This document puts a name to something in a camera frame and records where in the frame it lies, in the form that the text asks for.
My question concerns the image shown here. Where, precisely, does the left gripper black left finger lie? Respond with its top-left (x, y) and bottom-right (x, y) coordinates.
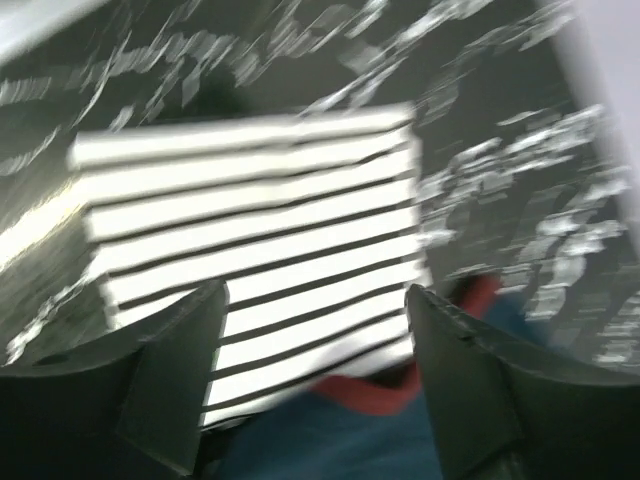
top-left (1, 279), bottom-right (228, 475)

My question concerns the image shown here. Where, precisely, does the black white striped tank top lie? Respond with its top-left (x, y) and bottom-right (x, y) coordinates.
top-left (68, 104), bottom-right (424, 428)

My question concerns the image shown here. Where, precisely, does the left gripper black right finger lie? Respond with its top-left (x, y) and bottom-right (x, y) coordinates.
top-left (406, 285), bottom-right (639, 479)

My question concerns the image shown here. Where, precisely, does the navy tank top red trim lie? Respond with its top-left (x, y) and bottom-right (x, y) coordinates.
top-left (204, 274), bottom-right (556, 480)

